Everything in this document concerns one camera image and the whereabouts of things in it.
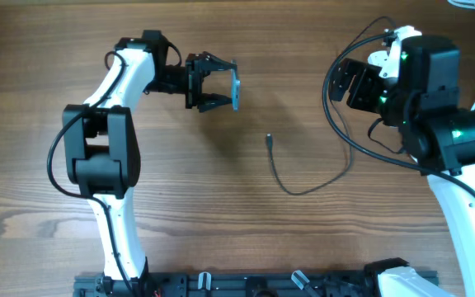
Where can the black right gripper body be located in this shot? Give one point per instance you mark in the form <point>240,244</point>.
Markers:
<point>367,90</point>

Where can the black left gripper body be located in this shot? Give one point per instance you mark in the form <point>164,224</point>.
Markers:
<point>191,89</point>

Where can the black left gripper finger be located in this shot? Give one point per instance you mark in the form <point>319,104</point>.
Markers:
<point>212,63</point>
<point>210,101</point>

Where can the blue screen Galaxy smartphone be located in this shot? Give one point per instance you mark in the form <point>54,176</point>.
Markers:
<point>235,86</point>

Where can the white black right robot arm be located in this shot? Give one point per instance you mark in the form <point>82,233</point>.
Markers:
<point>414,88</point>

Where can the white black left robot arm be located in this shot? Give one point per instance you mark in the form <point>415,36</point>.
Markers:
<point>102,151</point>

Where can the white power strip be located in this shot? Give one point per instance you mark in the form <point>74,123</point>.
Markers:
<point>378,58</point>

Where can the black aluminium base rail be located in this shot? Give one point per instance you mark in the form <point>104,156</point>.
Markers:
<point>333,283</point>

